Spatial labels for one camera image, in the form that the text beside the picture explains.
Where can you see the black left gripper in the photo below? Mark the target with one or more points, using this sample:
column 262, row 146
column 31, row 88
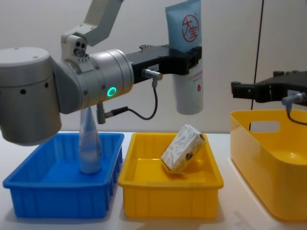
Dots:
column 148, row 61

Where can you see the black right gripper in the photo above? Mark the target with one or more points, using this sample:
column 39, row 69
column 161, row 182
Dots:
column 292, row 87

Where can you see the pale blue cosmetic tube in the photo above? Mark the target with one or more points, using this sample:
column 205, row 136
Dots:
column 184, row 26

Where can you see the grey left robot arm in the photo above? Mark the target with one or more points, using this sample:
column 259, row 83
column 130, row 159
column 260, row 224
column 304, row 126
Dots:
column 36, row 91

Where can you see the yellow plastic basket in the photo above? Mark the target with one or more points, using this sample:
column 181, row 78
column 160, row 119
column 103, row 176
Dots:
column 271, row 167

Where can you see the white patterned packet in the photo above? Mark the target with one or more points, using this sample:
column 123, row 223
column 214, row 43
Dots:
column 180, row 153

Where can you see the clear cone-shaped bottle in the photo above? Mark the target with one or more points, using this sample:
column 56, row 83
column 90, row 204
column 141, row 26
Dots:
column 90, row 148

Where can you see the yellow plastic tray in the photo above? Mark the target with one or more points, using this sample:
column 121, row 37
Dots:
column 168, row 191

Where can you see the blue plastic tray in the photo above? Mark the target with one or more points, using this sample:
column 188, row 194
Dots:
column 60, row 182

